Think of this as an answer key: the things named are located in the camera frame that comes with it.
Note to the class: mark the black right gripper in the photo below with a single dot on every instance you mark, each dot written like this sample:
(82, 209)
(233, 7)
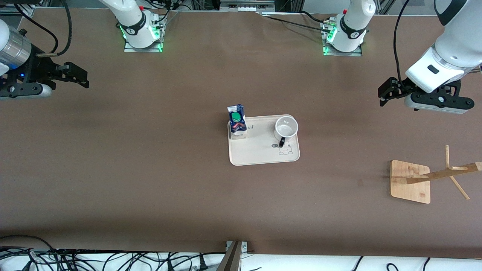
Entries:
(37, 67)

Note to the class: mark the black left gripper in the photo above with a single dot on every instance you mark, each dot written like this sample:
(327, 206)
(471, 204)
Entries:
(400, 87)

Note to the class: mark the blue white milk carton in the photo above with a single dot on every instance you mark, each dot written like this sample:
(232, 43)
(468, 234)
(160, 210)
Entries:
(237, 120)

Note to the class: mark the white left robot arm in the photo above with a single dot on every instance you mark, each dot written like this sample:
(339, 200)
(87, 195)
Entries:
(459, 37)

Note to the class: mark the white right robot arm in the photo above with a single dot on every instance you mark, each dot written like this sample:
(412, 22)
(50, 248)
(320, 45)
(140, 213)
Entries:
(131, 19)

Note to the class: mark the wooden cup rack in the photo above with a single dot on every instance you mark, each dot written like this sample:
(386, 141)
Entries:
(410, 184)

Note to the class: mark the cream rabbit print tray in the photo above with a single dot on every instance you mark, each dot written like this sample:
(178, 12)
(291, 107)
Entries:
(260, 150)

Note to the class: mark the black power plug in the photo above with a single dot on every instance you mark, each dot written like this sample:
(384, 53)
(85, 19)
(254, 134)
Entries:
(202, 261)

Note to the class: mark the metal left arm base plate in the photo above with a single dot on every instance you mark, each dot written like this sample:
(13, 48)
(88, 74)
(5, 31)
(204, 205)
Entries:
(342, 53)

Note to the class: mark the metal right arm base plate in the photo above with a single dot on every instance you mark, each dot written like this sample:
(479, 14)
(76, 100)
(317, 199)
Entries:
(143, 49)

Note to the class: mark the aluminium profile post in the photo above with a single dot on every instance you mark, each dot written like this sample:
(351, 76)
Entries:
(232, 259)

